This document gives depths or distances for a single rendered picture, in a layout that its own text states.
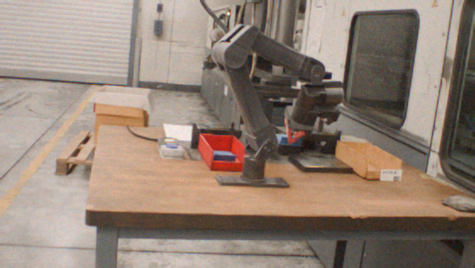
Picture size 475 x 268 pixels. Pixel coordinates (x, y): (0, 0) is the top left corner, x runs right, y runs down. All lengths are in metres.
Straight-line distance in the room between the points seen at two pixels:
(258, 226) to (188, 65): 9.87
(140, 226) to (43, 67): 10.04
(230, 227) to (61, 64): 10.00
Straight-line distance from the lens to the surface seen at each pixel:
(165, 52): 11.02
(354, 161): 1.78
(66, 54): 11.09
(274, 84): 1.84
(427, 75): 2.18
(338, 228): 1.34
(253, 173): 1.46
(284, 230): 1.32
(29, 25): 11.21
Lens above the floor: 1.31
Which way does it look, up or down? 11 degrees down
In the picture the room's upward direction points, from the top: 6 degrees clockwise
